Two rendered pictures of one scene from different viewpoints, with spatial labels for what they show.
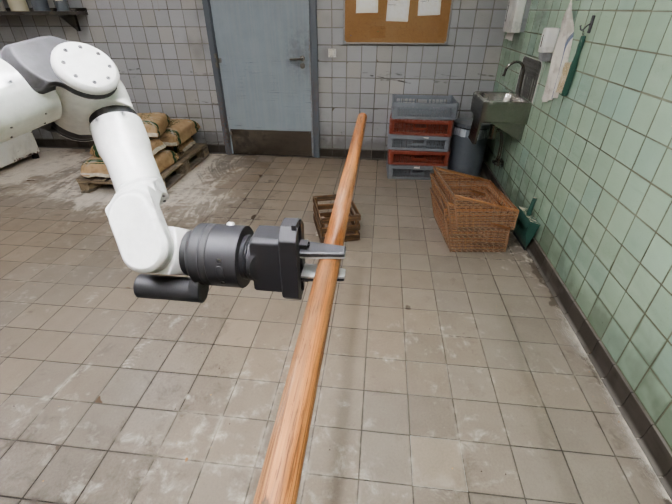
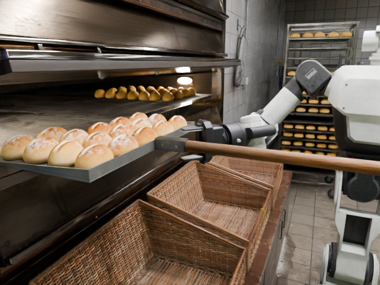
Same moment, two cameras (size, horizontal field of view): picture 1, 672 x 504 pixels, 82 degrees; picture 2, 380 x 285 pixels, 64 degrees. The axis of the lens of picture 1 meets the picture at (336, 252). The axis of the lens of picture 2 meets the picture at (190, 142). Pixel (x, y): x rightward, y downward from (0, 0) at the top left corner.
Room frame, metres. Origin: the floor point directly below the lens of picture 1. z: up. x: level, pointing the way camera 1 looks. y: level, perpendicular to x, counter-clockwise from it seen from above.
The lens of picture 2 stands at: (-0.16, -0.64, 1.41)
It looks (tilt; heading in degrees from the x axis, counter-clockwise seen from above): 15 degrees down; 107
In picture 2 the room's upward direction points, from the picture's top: straight up
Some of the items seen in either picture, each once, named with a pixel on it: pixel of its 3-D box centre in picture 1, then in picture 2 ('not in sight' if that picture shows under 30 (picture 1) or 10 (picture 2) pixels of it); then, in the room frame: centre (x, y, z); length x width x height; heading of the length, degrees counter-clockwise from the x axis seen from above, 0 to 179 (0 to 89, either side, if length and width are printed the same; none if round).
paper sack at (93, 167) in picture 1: (113, 160); not in sight; (3.68, 2.19, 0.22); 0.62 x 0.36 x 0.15; 179
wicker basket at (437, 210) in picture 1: (465, 217); not in sight; (2.62, -0.99, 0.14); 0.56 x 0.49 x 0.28; 0
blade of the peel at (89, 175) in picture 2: not in sight; (105, 137); (-0.67, 0.13, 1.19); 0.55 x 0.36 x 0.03; 84
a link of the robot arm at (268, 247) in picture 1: (259, 256); not in sight; (0.45, 0.11, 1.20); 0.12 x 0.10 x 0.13; 83
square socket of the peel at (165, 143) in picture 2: not in sight; (171, 143); (-0.44, 0.11, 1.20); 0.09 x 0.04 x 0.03; 174
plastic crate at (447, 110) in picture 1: (423, 106); not in sight; (3.92, -0.85, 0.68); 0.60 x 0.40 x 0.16; 84
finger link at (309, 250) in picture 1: (322, 248); not in sight; (0.44, 0.02, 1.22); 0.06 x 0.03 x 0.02; 83
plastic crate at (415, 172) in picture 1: (415, 166); not in sight; (3.92, -0.84, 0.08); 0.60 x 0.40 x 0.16; 86
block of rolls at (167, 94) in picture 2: not in sight; (147, 92); (-1.09, 1.36, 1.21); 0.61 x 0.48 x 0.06; 174
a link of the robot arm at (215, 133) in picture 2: not in sight; (217, 139); (-0.34, 0.20, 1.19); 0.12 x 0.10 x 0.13; 49
